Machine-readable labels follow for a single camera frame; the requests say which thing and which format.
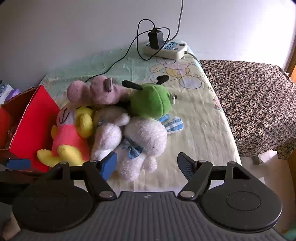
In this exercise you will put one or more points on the purple blue printed pillow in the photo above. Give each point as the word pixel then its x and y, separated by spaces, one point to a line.
pixel 9 92

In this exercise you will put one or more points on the small white plush rabbit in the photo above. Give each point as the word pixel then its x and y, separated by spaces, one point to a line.
pixel 107 136

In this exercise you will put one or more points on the yellow pink plush toy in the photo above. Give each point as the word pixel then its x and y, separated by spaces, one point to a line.
pixel 67 139

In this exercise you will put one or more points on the wooden door frame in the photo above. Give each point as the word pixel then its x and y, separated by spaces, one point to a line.
pixel 291 69

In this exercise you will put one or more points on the red cardboard box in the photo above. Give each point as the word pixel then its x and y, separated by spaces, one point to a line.
pixel 34 129

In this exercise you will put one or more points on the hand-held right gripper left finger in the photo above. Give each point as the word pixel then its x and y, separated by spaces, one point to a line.
pixel 108 165

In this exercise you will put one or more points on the pale green printed bedsheet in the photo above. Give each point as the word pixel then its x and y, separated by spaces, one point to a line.
pixel 196 104

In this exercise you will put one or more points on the black charger plug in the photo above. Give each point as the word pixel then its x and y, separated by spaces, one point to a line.
pixel 155 38

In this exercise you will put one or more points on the white power strip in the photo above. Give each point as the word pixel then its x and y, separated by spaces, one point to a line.
pixel 178 52

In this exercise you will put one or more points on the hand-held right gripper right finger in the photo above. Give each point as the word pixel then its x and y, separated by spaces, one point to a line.
pixel 185 165

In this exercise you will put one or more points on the large white plush rabbit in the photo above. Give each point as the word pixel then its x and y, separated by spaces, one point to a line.
pixel 145 136

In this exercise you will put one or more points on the pink plush bear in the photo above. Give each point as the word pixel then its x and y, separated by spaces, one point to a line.
pixel 99 92

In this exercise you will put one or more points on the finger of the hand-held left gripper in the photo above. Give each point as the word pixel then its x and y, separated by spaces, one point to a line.
pixel 19 164

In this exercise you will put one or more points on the green plush toy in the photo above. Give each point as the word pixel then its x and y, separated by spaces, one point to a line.
pixel 148 102

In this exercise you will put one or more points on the brown patterned cloth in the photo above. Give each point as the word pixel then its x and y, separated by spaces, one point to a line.
pixel 254 99

